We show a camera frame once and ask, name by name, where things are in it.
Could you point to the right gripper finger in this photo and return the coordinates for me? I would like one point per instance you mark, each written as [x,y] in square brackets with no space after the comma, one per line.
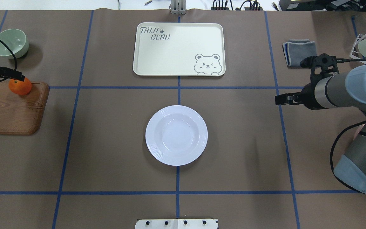
[288,99]

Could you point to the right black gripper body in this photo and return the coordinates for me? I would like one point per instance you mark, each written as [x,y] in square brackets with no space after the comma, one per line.
[308,97]

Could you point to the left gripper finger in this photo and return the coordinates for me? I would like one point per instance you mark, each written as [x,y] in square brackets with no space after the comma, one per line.
[19,76]

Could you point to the orange fruit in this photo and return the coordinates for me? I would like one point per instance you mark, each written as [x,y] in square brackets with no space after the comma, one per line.
[20,87]

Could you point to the white round plate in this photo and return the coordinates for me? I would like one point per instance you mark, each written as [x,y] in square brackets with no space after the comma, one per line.
[176,135]

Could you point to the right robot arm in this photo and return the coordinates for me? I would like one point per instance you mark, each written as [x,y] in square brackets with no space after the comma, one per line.
[339,90]

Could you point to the cream bear tray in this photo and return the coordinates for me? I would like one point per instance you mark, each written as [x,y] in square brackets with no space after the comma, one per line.
[179,49]

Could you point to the green ceramic bowl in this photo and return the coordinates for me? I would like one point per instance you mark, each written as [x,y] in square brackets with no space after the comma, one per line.
[16,40]

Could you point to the wooden cutting board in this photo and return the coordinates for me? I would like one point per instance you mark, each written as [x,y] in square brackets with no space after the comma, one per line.
[22,115]

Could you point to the grey folded cloth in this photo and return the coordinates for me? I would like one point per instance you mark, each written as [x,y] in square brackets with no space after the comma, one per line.
[296,50]

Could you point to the aluminium frame post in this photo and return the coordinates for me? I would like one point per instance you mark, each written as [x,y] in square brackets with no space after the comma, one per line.
[178,7]

